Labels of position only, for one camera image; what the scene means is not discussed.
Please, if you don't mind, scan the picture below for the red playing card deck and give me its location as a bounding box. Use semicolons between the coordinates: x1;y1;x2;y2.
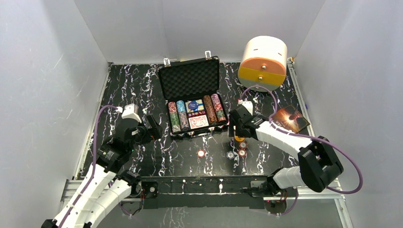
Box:
189;115;209;129

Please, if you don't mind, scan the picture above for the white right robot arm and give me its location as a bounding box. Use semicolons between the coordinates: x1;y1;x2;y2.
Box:
229;105;344;197

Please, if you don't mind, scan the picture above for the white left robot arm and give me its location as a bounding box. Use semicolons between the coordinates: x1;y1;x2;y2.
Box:
42;114;162;228

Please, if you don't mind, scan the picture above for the yellow big blind button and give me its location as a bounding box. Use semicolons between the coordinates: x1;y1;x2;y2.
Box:
234;136;245;142

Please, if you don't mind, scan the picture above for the red white poker chip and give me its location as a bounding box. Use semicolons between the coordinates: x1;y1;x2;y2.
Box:
238;149;247;157
239;142;248;149
197;150;206;158

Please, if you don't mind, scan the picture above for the pink green chip row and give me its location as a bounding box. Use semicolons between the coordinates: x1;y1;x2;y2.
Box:
211;94;227;124

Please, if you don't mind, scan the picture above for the blue white poker chip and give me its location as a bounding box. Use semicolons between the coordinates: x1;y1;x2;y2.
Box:
226;152;235;160

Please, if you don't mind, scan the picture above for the brown orange chip row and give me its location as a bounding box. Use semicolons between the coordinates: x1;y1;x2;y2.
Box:
203;95;218;125

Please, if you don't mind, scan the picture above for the blue orange chip row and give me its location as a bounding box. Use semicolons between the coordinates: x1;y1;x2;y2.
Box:
176;100;190;131

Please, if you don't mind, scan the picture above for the blue playing card deck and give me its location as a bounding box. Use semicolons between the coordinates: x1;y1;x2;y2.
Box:
185;99;205;113

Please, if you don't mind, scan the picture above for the dark sunburst cover book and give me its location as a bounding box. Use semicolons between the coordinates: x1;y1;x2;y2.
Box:
271;105;310;133

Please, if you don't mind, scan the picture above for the blue small blind button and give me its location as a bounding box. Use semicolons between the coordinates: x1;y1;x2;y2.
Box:
188;101;199;112

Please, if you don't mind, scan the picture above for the black poker chip case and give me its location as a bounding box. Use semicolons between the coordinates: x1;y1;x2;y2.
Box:
157;51;229;137

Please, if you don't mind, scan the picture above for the white orange yellow drawer cabinet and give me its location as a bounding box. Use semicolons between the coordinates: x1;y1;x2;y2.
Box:
238;36;288;91

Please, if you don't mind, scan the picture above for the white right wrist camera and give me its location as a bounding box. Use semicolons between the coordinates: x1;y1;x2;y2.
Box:
238;99;253;115

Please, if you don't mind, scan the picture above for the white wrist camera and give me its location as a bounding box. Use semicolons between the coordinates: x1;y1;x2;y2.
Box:
116;104;142;123
238;99;253;115

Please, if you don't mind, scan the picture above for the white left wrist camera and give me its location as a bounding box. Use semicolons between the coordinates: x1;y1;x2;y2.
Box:
116;104;142;123

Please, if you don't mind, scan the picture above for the aluminium frame rail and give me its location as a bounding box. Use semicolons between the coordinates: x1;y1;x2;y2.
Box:
55;178;353;228

